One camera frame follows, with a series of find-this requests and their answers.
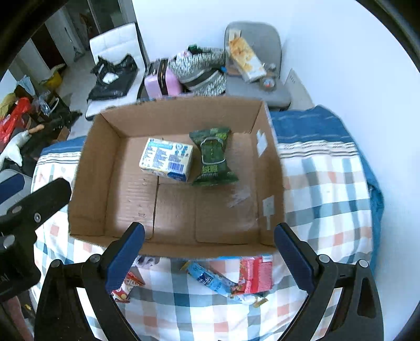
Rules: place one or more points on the small round tin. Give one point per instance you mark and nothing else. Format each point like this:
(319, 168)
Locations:
(267, 83)

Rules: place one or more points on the pink suitcase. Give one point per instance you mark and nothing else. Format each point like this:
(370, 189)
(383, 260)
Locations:
(160, 82)

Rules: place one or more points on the patterned grey bag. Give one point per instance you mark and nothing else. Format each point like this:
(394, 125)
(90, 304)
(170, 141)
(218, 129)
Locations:
(200, 70)

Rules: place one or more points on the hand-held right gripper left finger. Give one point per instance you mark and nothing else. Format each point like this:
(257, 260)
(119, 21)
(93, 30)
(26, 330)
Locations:
(126, 255)

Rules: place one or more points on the blue blanket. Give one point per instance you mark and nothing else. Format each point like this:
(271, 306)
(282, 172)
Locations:
(305, 124)

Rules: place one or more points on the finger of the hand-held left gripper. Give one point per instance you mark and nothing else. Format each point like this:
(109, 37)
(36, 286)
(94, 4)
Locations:
(46, 200)

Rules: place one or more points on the black and white snack packet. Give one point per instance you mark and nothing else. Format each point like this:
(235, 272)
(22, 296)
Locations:
(149, 260)

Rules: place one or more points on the blue snack packet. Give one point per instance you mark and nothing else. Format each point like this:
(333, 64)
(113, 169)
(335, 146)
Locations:
(206, 278)

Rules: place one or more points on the red plastic bag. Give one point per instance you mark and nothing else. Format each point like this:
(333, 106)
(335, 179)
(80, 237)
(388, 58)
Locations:
(13, 119)

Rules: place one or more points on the cardboard box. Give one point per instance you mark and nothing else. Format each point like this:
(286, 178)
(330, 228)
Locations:
(183, 213)

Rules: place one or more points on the red and white snack packet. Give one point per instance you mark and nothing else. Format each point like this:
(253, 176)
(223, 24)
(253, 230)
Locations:
(126, 288)

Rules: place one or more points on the black plastic bag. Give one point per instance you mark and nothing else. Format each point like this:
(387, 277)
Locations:
(113, 78)

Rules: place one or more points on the green snack packet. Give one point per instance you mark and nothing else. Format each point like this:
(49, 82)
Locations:
(213, 154)

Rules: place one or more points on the white cloth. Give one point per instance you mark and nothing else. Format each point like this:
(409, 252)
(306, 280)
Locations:
(14, 147)

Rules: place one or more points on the white padded chair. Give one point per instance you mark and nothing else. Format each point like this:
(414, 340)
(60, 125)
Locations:
(113, 41)

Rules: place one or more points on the long yellow snack bag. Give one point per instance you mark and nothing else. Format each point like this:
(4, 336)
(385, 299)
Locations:
(244, 57)

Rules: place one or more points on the plaid bed sheet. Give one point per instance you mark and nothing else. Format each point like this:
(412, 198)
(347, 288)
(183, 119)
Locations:
(203, 314)

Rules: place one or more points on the cream and blue tissue pack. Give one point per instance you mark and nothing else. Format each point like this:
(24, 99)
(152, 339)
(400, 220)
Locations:
(165, 159)

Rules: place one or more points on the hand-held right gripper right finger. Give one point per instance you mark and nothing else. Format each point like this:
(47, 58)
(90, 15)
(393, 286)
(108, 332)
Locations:
(293, 259)

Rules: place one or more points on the grey chair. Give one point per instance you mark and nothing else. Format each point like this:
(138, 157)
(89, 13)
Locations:
(252, 95)

